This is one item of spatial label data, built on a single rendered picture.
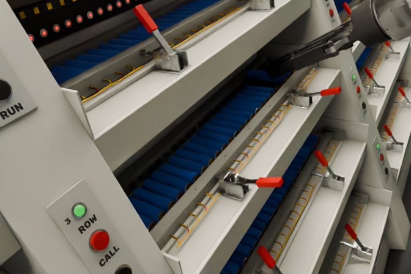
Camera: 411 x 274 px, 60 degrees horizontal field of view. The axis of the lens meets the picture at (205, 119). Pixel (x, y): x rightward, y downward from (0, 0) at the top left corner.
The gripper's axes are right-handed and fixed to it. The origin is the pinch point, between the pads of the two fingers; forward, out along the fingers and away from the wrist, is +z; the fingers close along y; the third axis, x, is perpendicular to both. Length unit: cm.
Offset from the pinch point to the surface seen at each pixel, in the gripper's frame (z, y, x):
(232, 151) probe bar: -0.7, 26.2, 3.9
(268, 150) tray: -2.5, 21.0, 7.8
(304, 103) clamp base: -3.3, 6.0, 7.3
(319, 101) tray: -4.0, 2.1, 9.1
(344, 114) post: 0.7, -13.1, 19.4
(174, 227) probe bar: -0.9, 42.0, 4.9
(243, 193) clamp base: -4.6, 32.5, 7.7
